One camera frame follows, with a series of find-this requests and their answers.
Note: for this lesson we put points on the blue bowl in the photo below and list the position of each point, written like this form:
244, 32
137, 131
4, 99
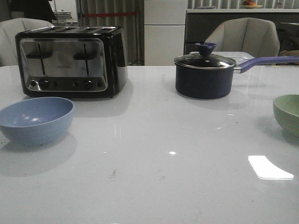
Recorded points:
36, 121

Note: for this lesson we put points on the green bowl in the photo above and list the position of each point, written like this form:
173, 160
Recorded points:
286, 113

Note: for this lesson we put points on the dark blue saucepan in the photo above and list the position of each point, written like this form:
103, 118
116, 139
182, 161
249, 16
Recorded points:
217, 83

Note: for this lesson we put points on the glass pot lid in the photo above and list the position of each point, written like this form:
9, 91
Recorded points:
204, 48

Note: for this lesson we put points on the white refrigerator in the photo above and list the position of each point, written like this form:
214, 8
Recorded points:
164, 31

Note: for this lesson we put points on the black and silver toaster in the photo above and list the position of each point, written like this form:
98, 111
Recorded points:
72, 62

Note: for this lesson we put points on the beige chair right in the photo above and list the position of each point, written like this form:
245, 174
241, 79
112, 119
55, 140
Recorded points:
256, 37

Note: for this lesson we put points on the beige chair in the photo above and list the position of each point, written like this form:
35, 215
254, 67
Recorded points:
8, 30
256, 37

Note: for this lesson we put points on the fruit plate on counter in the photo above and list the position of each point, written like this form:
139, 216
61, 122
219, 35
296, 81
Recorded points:
249, 4

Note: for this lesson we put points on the beige chair left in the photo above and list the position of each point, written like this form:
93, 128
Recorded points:
8, 30

